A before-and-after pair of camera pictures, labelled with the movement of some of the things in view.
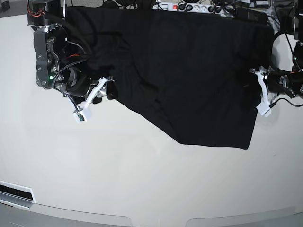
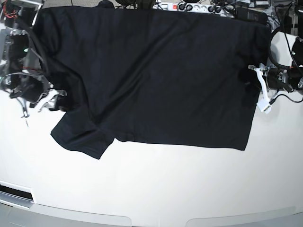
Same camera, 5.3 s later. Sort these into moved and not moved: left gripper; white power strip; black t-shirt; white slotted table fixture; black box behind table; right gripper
Moved: black t-shirt; left gripper
Not moved: white power strip; black box behind table; white slotted table fixture; right gripper
